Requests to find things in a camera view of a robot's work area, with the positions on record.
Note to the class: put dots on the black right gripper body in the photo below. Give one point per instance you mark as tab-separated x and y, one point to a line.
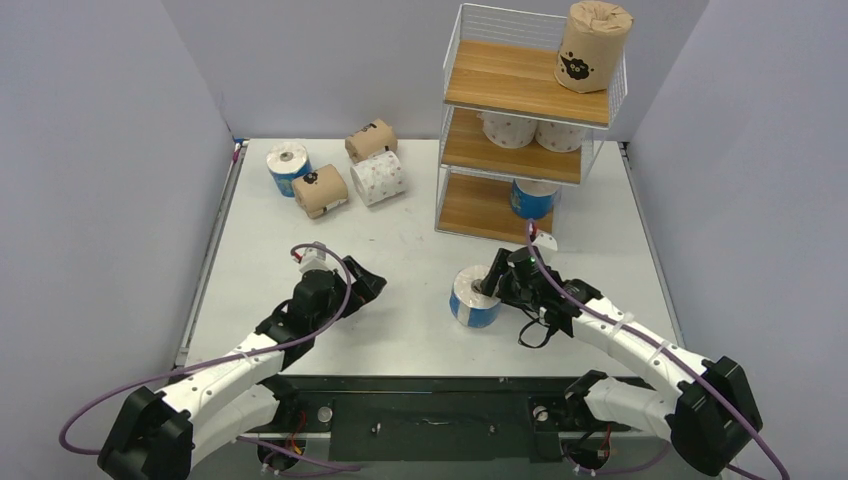
502	277

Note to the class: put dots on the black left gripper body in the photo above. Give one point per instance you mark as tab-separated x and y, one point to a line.
337	302

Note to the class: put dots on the blue paper roll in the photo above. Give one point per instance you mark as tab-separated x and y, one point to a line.
531	199
287	161
467	303

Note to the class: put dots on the brown paper roll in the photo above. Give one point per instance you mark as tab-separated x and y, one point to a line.
372	139
319	191
592	44

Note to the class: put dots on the floral white paper roll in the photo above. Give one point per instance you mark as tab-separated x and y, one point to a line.
379	178
508	131
559	137

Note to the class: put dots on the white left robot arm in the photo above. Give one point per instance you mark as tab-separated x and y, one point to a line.
163	434

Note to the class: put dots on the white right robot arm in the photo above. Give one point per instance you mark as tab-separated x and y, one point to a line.
704	409

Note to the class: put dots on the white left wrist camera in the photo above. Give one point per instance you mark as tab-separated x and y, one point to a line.
312	257

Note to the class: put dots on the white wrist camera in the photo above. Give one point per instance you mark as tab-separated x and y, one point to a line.
545	243
312	257

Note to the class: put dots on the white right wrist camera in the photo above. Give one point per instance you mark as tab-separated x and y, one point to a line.
545	243

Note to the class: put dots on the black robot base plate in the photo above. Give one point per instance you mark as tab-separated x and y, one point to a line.
393	418

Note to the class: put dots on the white wire wooden shelf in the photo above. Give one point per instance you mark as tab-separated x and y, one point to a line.
501	62

